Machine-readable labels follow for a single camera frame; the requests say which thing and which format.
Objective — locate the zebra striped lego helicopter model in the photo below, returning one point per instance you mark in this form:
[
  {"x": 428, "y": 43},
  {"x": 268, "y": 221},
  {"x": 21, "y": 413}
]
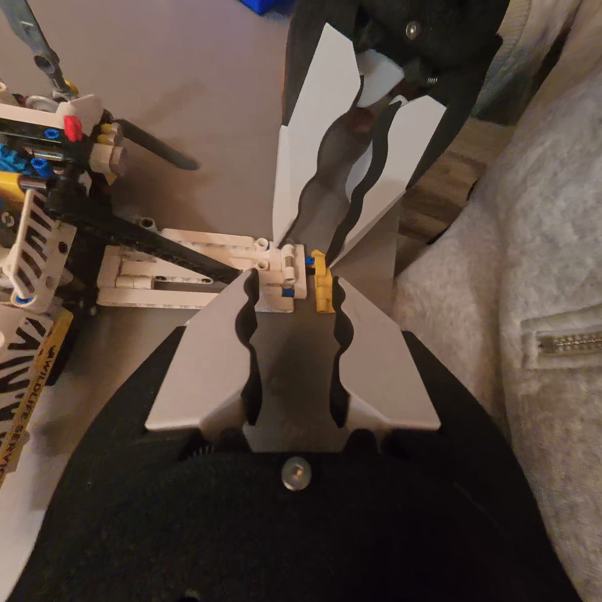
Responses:
[{"x": 141, "y": 297}]

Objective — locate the blue plastic bin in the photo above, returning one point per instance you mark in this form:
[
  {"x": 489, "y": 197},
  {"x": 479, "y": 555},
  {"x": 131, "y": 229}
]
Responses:
[{"x": 263, "y": 5}]

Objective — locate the small yellow lego piece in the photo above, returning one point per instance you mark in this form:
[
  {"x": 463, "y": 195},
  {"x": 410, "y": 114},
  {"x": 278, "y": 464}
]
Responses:
[{"x": 324, "y": 296}]

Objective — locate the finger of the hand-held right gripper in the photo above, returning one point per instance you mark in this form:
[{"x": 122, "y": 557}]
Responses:
[
  {"x": 409, "y": 141},
  {"x": 310, "y": 94}
]

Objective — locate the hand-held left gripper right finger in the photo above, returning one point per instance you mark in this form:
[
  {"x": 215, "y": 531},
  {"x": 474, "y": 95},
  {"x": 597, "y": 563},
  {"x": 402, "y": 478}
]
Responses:
[{"x": 390, "y": 376}]

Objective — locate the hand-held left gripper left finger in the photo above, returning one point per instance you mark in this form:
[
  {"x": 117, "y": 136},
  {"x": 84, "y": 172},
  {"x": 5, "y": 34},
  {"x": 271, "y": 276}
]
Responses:
[{"x": 202, "y": 376}]

